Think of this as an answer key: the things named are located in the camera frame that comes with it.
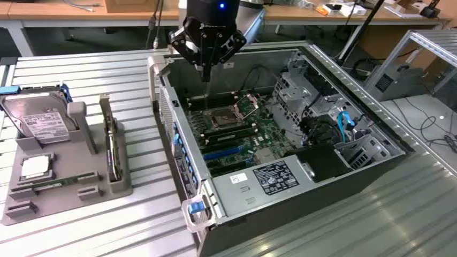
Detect grey power supply unit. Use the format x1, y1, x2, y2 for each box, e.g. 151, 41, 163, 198
210, 154, 317, 217

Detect orange and white box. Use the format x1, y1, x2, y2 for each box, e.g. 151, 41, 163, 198
316, 4, 344, 16

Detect CPU socket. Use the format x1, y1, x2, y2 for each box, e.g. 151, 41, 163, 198
210, 107, 245, 129

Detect black desk device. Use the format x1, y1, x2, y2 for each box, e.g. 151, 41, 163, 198
420, 0, 442, 19

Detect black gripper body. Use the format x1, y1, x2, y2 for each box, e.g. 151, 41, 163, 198
185, 0, 240, 41

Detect green graphics card black cooler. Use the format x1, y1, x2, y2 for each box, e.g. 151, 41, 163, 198
99, 93, 123, 183

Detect grey plastic parts rack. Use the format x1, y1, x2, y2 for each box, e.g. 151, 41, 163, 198
0, 101, 133, 226

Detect large brown cardboard box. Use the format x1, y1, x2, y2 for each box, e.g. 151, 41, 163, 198
356, 25, 442, 64

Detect perforated grey disk bay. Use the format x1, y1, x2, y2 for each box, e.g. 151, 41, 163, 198
334, 133, 396, 171

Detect metal socket cover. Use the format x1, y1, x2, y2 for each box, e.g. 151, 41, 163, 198
230, 93, 261, 118

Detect blue disk wire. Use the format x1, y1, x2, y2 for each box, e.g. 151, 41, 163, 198
336, 111, 356, 144

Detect silver chipset heatsink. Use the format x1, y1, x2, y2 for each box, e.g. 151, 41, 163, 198
254, 148, 277, 164

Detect blue plastic disk caddy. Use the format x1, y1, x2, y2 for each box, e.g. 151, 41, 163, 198
0, 82, 75, 113

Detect brown wooden box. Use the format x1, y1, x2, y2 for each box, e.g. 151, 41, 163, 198
105, 0, 157, 13

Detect green RAM stick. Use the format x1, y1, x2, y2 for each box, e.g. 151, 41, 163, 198
12, 173, 92, 192

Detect blue expansion slot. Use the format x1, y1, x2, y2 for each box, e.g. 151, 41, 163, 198
202, 146, 245, 161

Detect tall grey metal disk bay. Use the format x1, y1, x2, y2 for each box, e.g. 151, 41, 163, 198
273, 50, 353, 129

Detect black RAM stick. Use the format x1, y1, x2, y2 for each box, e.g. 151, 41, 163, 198
205, 127, 257, 143

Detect grey box device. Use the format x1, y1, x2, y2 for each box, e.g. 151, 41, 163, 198
373, 65, 425, 102

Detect open black PC case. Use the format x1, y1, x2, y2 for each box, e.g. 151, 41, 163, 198
147, 40, 417, 257

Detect silver hard disk white label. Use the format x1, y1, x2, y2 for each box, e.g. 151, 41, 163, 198
0, 90, 77, 145

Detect black stand pole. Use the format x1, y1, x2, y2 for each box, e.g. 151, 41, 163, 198
337, 0, 386, 61

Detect black tangled cables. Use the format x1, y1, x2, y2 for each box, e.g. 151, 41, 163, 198
392, 97, 457, 154

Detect wooden desk grey frame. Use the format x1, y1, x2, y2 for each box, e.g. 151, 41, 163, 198
265, 0, 453, 35
0, 0, 186, 57

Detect green motherboard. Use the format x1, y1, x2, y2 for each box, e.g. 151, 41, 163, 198
184, 92, 297, 177

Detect black expansion slot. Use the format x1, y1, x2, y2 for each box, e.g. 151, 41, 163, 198
206, 159, 246, 175

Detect thin black looped wire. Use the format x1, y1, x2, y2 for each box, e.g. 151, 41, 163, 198
241, 66, 277, 94

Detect black wire bundle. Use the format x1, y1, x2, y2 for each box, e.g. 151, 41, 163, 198
300, 116, 340, 147

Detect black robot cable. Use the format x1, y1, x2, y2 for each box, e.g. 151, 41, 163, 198
144, 0, 165, 50

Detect aluminium profile frame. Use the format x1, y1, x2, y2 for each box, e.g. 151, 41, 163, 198
362, 28, 457, 97

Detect silver CPU chip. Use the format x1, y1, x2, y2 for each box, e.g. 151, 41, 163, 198
20, 156, 51, 179

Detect black coiled cable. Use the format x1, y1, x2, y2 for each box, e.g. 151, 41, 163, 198
352, 57, 380, 81

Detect white cable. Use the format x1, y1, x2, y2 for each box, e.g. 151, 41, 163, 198
64, 0, 96, 13

